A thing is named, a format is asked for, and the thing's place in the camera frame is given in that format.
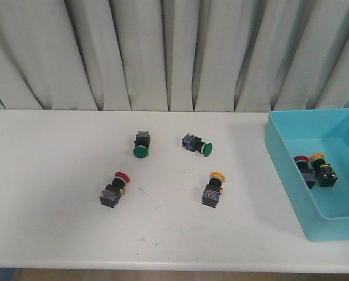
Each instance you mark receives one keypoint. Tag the red push button lying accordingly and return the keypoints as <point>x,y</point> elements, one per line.
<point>112,193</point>

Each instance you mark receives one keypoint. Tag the green push button right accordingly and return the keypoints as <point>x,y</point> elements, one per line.
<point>195,144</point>

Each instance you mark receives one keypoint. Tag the green push button left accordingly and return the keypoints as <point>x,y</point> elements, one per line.
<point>141,144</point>

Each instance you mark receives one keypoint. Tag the green push button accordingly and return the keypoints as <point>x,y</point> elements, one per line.
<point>141,144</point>
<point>195,144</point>

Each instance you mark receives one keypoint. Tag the yellow push button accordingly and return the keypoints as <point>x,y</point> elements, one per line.
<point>324,173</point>
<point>213,190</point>

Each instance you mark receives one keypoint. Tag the red push button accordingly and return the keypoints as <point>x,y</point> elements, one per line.
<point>112,193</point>
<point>302,163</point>

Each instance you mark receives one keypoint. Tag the turquoise plastic box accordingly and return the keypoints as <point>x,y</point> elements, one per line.
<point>323,212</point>

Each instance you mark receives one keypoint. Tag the yellow push button lying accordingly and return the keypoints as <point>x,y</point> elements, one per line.
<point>213,190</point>

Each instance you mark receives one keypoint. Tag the white pleated curtain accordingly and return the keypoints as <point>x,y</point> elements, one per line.
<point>206,56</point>

